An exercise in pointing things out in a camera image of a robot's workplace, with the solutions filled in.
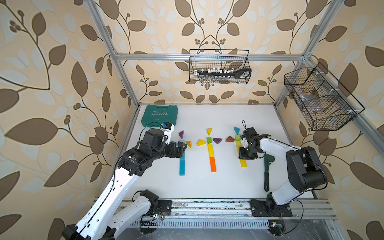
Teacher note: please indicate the black wire basket back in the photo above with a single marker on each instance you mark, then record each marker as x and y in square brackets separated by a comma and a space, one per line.
[225, 59]

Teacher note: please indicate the long yellow block diagonal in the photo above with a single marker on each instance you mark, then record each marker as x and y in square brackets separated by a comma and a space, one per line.
[211, 150]

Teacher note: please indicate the black wire basket right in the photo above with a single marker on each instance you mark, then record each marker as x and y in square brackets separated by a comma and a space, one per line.
[326, 103]

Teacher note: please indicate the yellow small block bottom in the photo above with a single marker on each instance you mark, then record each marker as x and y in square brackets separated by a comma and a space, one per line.
[209, 131]

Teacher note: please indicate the teal wedge block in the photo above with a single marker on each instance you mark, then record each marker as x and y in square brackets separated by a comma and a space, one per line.
[237, 130]

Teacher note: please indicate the green handled tool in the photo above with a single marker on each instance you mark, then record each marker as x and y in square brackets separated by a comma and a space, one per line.
[268, 160]

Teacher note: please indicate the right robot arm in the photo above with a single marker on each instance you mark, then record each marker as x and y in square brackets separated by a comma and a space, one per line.
[304, 170]

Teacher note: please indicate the socket bit holder strip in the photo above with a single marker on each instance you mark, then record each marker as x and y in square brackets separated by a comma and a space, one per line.
[220, 74]

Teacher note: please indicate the dark purple triangle block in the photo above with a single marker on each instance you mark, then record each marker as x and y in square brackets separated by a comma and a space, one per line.
[217, 140]

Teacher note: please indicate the orange rectangular block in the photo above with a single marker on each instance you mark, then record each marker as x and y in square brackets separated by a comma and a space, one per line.
[213, 164]

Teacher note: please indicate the clear plastic bag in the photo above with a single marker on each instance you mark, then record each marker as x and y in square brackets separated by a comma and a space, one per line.
[308, 102]

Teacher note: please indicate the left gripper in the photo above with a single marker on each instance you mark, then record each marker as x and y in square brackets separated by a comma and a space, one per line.
[174, 154]

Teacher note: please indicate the yellow small block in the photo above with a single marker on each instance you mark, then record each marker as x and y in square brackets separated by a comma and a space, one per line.
[209, 131]
[201, 143]

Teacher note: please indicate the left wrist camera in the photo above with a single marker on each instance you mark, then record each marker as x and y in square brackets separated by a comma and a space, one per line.
[168, 129]

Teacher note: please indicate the green plastic tool case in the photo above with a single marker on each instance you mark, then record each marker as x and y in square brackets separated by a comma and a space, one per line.
[154, 114]

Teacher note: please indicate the brown house-shaped block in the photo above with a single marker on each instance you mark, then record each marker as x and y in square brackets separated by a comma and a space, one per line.
[230, 139]

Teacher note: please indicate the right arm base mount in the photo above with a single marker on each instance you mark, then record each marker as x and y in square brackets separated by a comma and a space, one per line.
[269, 208]

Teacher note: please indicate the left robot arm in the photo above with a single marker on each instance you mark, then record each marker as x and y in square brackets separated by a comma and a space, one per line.
[102, 222]

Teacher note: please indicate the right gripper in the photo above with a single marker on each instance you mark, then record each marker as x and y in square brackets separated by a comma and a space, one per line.
[241, 155]

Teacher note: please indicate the aluminium rail front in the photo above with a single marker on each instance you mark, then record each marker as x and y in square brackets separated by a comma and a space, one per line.
[304, 209]

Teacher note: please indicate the yellow long block bottom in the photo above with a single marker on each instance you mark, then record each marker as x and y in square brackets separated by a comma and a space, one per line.
[243, 163]

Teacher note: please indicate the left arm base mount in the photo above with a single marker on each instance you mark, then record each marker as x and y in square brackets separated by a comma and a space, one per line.
[158, 210]

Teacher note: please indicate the black wire basket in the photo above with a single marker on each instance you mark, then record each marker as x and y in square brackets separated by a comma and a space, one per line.
[326, 103]
[225, 59]

